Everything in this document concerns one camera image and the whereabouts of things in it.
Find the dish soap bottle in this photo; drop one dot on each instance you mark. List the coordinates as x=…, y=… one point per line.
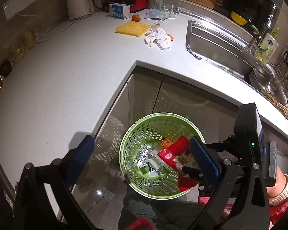
x=268, y=46

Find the aluminium foil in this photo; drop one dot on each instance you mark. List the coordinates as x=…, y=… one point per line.
x=143, y=156

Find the white wall socket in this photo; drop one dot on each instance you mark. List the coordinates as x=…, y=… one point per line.
x=12, y=7

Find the cabinet door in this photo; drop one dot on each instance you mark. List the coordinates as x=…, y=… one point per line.
x=101, y=188

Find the orange foam fruit net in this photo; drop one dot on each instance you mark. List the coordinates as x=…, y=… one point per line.
x=165, y=143

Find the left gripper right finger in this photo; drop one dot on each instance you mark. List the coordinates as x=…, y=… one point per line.
x=207, y=160

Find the stainless steel sink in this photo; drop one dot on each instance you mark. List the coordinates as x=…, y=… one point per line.
x=226, y=51

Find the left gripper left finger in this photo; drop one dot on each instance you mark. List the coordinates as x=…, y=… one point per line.
x=78, y=158

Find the orange peel piece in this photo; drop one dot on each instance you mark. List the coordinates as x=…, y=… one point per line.
x=136, y=18
x=171, y=38

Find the clear glass jar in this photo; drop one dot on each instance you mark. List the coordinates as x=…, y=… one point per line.
x=17, y=53

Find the yellow foam fruit net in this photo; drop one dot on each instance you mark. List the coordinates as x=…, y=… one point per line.
x=133, y=28

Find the clear glass pitcher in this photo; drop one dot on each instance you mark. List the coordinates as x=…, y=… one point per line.
x=172, y=6

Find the blue white dish cloth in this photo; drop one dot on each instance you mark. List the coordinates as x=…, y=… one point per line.
x=159, y=15

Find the bamboo chopsticks bundle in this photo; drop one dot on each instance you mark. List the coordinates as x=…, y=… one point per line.
x=280, y=106

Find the amber ribbed glass cup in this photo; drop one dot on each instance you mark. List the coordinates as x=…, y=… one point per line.
x=29, y=39

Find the white tissue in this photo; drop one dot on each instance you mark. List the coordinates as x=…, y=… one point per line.
x=158, y=36

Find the green perforated trash basket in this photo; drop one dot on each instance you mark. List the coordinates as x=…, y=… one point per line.
x=153, y=152

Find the blue white milk carton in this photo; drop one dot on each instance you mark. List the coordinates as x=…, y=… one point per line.
x=119, y=11

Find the person's right hand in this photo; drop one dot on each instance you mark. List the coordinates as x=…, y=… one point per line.
x=279, y=186

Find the chrome faucet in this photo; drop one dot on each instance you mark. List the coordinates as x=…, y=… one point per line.
x=267, y=27

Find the yellow bowl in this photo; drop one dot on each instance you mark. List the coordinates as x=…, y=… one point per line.
x=238, y=19

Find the red snack packet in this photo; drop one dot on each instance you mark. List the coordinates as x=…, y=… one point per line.
x=177, y=156

